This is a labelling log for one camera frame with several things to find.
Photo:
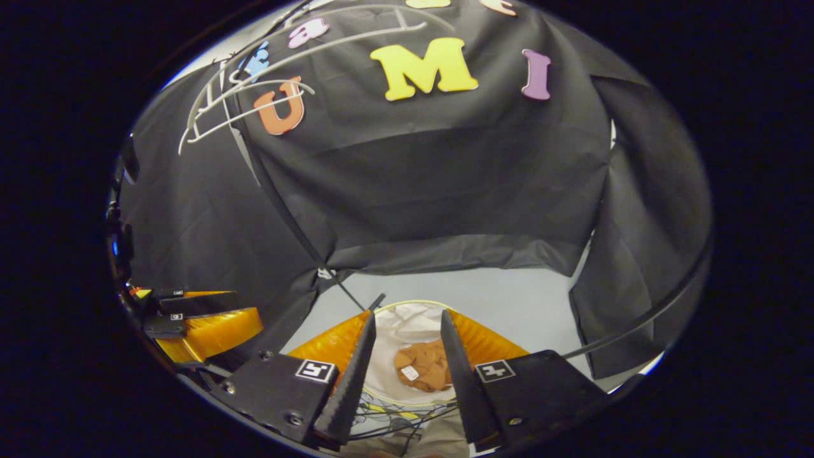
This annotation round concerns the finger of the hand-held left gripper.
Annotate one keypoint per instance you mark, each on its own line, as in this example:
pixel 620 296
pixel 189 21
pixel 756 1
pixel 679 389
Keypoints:
pixel 197 304
pixel 210 334

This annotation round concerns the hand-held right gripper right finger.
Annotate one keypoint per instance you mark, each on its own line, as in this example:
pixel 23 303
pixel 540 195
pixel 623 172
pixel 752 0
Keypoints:
pixel 464 381

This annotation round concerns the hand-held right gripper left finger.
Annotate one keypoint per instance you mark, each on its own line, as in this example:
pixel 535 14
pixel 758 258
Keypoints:
pixel 353 381

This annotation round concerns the brown collared shirt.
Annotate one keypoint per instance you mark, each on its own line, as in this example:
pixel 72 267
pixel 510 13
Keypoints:
pixel 426 366

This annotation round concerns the white round laundry hamper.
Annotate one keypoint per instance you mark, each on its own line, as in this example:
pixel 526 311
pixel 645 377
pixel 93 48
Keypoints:
pixel 407 324

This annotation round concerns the white plastic clothes hanger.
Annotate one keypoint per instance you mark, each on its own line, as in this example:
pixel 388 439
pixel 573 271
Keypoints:
pixel 381 35
pixel 254 113

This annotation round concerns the black backdrop cloth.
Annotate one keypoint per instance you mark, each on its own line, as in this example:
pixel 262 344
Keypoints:
pixel 445 178

